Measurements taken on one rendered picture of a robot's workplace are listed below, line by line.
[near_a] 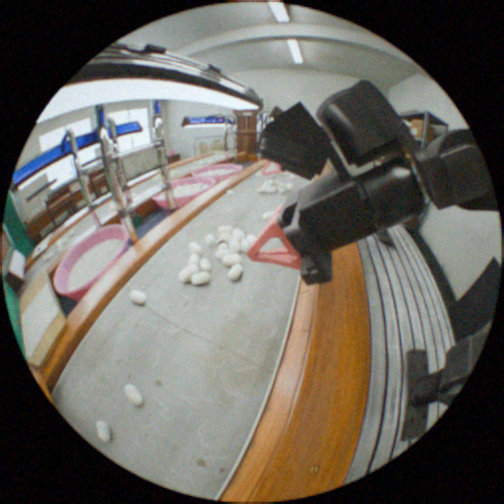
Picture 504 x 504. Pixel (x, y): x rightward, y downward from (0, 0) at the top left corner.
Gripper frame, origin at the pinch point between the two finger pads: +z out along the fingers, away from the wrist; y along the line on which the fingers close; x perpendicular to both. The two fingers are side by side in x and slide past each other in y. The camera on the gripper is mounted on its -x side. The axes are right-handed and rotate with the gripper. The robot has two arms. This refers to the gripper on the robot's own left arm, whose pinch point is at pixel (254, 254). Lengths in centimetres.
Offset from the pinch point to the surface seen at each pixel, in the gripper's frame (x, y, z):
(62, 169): -370, -80, 359
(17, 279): -40, 35, 46
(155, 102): -38.5, -14.9, 5.8
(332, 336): 11.9, 6.0, -6.3
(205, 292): 1.2, 3.3, 10.3
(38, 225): -171, 27, 224
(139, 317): -3.9, 12.6, 16.2
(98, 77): -24.0, 8.5, -6.7
